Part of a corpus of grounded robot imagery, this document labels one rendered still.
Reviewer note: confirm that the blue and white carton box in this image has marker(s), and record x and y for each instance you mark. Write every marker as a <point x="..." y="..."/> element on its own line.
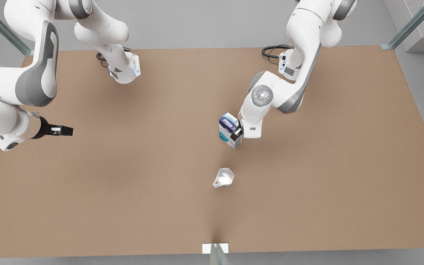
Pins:
<point x="226" y="127"/>

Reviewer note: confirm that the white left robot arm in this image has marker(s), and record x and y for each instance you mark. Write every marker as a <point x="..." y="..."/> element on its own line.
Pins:
<point x="296" y="55"/>

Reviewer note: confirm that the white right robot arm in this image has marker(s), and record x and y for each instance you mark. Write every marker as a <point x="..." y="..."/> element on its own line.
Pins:
<point x="31" y="77"/>

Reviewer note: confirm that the small white cup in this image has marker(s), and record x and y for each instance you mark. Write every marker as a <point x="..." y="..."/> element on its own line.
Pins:
<point x="224" y="177"/>

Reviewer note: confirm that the silver frame post with foot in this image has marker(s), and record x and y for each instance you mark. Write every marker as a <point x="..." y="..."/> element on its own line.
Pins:
<point x="215" y="252"/>

